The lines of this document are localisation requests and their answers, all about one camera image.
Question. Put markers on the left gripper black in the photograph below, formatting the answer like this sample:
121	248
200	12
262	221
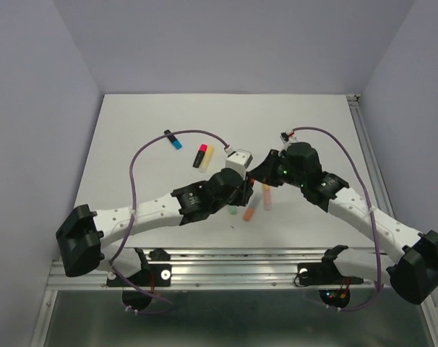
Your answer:
245	191

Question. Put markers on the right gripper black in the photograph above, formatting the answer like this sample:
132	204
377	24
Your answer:
264	171

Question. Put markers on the pastel green highlighter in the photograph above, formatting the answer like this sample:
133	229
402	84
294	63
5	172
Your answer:
233	210

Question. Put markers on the black highlighter blue cap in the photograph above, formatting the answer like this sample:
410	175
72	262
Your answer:
172	139

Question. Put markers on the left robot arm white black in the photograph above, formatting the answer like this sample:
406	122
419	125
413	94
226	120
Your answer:
95	239

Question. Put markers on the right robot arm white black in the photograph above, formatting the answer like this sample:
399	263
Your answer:
404	258

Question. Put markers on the pastel pink highlighter orange cap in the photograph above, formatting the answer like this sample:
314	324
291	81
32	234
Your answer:
267	197

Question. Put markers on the grey highlighter orange cap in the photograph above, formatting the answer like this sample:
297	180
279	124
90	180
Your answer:
251	207

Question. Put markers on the pale yellow highlighter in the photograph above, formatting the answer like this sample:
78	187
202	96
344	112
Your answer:
206	160

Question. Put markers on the black highlighter pink cap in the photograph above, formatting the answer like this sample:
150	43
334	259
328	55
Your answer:
200	156

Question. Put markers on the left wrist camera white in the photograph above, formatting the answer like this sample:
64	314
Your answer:
238	160

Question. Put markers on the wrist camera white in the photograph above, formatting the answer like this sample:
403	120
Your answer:
287	139
238	160

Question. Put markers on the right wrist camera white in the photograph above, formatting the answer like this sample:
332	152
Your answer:
287	139

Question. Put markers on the aluminium front rail frame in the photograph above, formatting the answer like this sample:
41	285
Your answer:
227	297

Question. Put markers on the aluminium right rail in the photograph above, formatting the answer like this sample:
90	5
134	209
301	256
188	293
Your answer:
367	144

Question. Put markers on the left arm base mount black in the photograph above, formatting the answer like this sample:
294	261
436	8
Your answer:
145	269

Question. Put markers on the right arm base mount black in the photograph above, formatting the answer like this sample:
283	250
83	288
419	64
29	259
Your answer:
321	274

